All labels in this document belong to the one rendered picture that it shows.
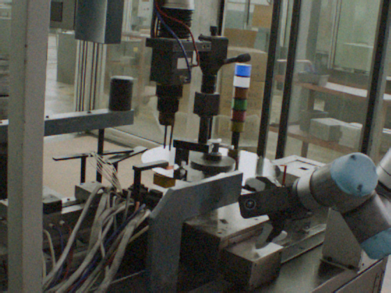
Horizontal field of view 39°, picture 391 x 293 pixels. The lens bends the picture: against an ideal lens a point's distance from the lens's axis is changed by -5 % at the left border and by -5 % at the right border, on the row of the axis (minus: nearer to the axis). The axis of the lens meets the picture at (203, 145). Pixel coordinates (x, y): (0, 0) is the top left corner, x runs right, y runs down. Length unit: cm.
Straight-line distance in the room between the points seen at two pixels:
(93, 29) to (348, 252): 77
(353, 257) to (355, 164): 44
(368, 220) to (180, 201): 33
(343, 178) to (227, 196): 27
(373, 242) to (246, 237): 37
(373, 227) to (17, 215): 59
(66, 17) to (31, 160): 74
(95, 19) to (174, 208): 46
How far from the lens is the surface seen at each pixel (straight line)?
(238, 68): 162
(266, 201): 111
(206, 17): 195
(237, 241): 128
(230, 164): 136
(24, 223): 79
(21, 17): 73
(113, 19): 124
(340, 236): 139
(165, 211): 102
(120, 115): 142
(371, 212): 102
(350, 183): 98
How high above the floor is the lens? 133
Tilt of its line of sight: 14 degrees down
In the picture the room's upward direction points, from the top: 6 degrees clockwise
